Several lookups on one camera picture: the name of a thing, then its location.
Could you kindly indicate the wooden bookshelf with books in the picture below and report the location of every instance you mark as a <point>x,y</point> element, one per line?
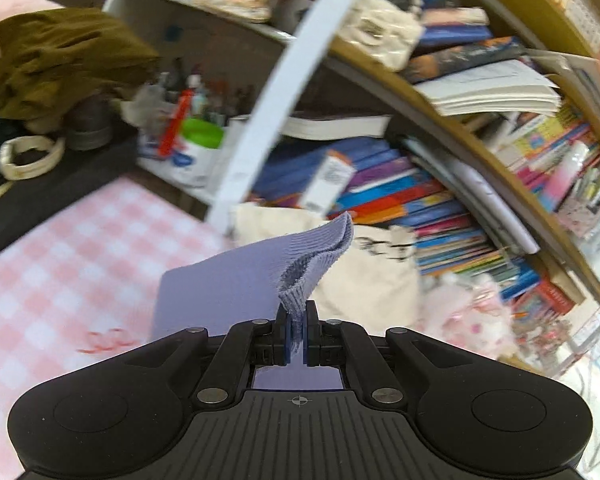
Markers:
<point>447,134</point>

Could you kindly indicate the white tub green lid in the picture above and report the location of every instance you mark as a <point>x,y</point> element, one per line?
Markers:
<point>194,151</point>

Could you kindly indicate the mauve and lilac knit sweater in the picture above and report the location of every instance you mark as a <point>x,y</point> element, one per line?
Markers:
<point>253,281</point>

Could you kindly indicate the pink checkered table mat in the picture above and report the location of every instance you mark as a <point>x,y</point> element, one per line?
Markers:
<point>82,286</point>

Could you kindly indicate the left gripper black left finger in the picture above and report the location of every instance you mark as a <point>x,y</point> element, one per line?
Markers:
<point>229,362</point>

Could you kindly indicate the white shelf post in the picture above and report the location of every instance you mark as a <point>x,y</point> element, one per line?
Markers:
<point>249,141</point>

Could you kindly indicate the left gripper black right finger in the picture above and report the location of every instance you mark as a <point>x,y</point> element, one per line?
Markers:
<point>364,362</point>

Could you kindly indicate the cream canvas tote bag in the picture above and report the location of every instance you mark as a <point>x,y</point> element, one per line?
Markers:
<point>375,283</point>

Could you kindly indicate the white barcode box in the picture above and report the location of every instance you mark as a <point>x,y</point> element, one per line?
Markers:
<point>329,181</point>

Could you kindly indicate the olive green cloth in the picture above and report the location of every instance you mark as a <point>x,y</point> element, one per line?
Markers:
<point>51,60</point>

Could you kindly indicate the pink white bunny plush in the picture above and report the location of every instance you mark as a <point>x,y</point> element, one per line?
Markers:
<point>468,313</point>

